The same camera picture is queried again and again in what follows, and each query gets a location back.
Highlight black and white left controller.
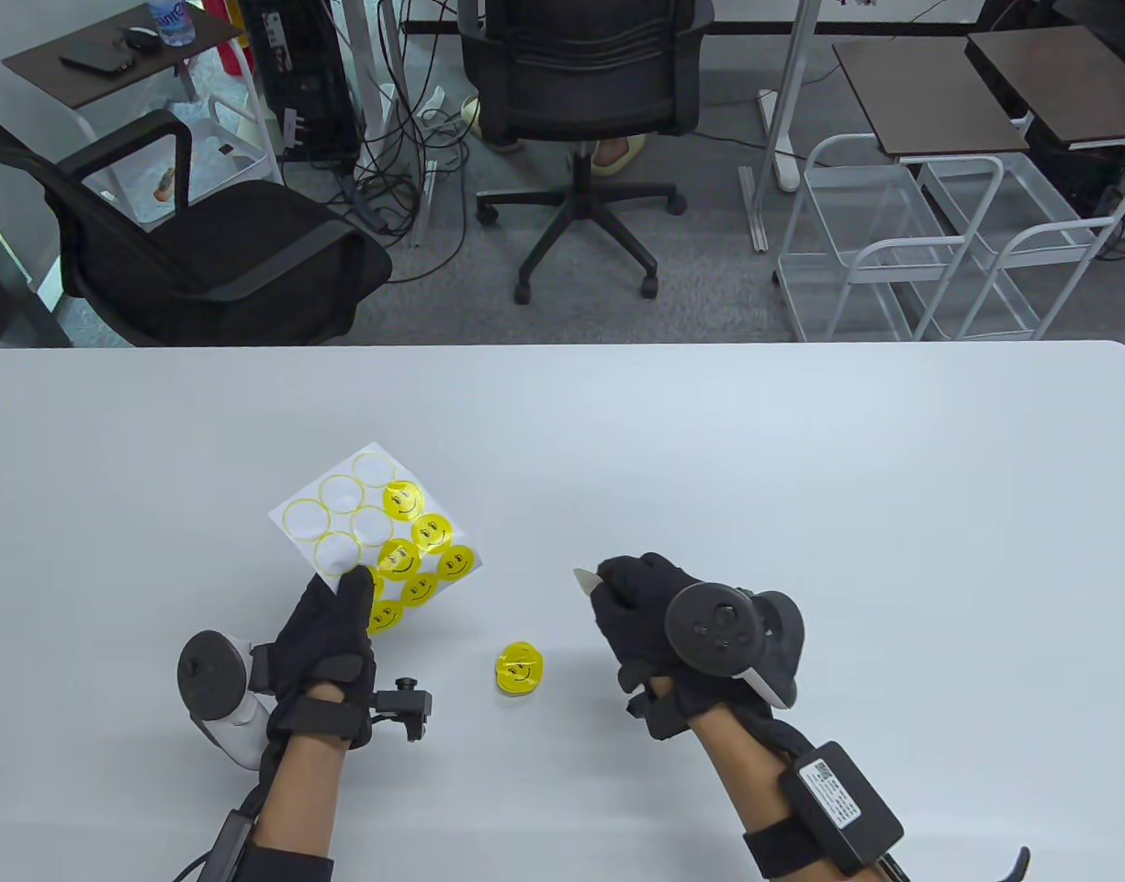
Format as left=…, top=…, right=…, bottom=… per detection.
left=176, top=629, right=278, bottom=771

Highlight black mesh back office chair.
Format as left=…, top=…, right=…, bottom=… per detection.
left=456, top=0, right=714, bottom=306

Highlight person's right forearm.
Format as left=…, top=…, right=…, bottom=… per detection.
left=689, top=698, right=857, bottom=882

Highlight black and white right controller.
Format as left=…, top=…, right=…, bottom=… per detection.
left=665, top=582, right=806, bottom=710

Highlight aluminium frame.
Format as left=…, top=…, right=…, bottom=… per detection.
left=739, top=0, right=825, bottom=254

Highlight white table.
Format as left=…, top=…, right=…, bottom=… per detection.
left=0, top=340, right=1125, bottom=882

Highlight black office chair with armrest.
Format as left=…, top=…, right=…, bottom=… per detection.
left=0, top=103, right=394, bottom=347

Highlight black labelled left forearm pack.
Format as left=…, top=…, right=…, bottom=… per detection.
left=204, top=807, right=255, bottom=882

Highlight person's left forearm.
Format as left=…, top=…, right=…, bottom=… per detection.
left=250, top=730, right=352, bottom=882

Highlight black computer case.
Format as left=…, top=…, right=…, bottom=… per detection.
left=1024, top=118, right=1123, bottom=220

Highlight brown top white wire cart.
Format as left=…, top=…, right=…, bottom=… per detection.
left=775, top=39, right=1031, bottom=343
left=920, top=26, right=1125, bottom=343
left=2, top=2, right=285, bottom=231

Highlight clear plastic water bottle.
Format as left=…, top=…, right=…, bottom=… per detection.
left=149, top=0, right=197, bottom=47

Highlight black labelled right forearm pack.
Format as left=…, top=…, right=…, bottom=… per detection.
left=779, top=741, right=906, bottom=876

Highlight yellow smiley stickers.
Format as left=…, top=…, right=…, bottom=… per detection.
left=495, top=641, right=545, bottom=697

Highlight black and white controller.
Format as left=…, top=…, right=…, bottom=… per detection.
left=665, top=582, right=806, bottom=710
left=176, top=629, right=278, bottom=771

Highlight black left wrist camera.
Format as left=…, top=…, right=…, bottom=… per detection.
left=374, top=677, right=433, bottom=743

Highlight black floor cable bundle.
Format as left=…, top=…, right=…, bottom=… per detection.
left=342, top=78, right=476, bottom=286

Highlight black computer tower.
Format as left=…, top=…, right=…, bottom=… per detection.
left=239, top=0, right=363, bottom=164

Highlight smiley sticker sheet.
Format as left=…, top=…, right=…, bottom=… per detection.
left=268, top=443, right=483, bottom=637

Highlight white power strip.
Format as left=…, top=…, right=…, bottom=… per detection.
left=757, top=89, right=802, bottom=192

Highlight person's left hand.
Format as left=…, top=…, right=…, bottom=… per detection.
left=266, top=567, right=377, bottom=747

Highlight person's right hand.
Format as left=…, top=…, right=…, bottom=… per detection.
left=590, top=553, right=767, bottom=741

